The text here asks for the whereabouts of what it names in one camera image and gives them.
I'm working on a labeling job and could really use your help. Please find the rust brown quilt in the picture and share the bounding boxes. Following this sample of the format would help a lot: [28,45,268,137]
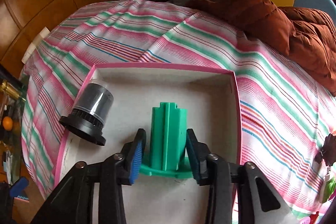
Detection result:
[186,0,335,95]

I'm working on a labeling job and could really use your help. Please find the striped bed sheet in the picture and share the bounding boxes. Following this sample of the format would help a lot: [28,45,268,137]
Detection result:
[22,0,335,218]

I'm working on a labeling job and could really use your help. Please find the red block toy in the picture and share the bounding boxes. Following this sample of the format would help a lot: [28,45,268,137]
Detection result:
[309,211,319,224]

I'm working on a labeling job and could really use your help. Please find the brown massage brush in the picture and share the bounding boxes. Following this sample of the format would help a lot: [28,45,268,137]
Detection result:
[314,132,336,166]

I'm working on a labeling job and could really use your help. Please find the purple patterned oval case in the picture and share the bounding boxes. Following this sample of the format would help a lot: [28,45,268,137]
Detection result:
[299,216,311,224]

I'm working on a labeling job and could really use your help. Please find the orange fruit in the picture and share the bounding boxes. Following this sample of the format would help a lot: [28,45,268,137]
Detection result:
[2,116,13,131]

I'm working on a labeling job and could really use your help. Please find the teal flanged plastic spool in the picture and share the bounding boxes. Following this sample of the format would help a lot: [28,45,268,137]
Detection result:
[140,102,193,179]

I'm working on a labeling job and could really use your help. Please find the grey black cylinder container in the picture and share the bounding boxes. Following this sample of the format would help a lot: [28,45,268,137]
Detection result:
[59,79,114,146]

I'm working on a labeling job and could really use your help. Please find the pink edged tray box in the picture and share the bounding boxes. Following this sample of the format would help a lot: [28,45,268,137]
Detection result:
[56,63,242,223]

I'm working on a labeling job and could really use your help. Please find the green plug-in device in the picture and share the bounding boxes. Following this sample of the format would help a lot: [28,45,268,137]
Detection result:
[319,166,336,203]

